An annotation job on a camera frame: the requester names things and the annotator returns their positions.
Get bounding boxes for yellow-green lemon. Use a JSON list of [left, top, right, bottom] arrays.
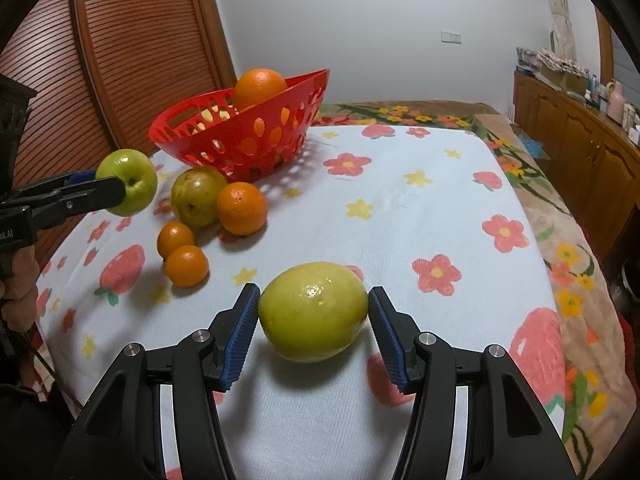
[[258, 261, 370, 364]]

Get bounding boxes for filled cardboard box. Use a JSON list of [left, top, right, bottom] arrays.
[[537, 49, 591, 93]]

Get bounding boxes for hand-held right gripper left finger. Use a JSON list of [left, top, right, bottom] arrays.
[[59, 284, 261, 480]]

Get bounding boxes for brown louvered wooden wardrobe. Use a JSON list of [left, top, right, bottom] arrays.
[[0, 0, 239, 211]]

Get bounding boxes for metal bin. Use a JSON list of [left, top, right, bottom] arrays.
[[620, 260, 640, 303]]

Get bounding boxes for red cloth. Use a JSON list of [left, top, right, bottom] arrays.
[[617, 310, 640, 356]]

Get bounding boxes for small tangerine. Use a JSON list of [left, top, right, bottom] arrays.
[[165, 245, 210, 288], [157, 221, 196, 261]]

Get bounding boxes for medium tangerine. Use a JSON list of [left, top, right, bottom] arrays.
[[216, 181, 269, 236]]

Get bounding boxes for blue plastic bag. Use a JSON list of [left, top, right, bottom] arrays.
[[517, 132, 544, 159]]

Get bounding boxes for white floral tablecloth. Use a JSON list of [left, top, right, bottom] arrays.
[[35, 125, 568, 480]]

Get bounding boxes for stacked storage containers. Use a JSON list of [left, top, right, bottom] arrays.
[[515, 47, 541, 73]]

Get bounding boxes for wooden side cabinet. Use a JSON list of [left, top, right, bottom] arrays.
[[513, 71, 640, 261]]

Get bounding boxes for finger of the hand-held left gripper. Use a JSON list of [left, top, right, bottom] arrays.
[[15, 170, 101, 200], [27, 176, 126, 231]]

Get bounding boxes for tied light curtain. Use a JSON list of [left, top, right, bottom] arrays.
[[540, 0, 576, 61]]

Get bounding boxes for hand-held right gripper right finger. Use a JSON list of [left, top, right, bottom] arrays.
[[368, 286, 578, 480]]

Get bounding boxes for red perforated plastic basket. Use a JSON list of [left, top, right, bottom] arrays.
[[148, 68, 331, 183]]

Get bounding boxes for pink thermos jug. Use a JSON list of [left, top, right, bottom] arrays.
[[606, 80, 626, 121]]

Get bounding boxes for floral blanket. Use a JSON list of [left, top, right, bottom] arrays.
[[312, 102, 636, 476]]

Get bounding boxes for person's left hand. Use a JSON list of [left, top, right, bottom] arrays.
[[0, 247, 40, 322]]

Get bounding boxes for brown-patched green apple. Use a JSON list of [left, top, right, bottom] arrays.
[[171, 167, 228, 228]]

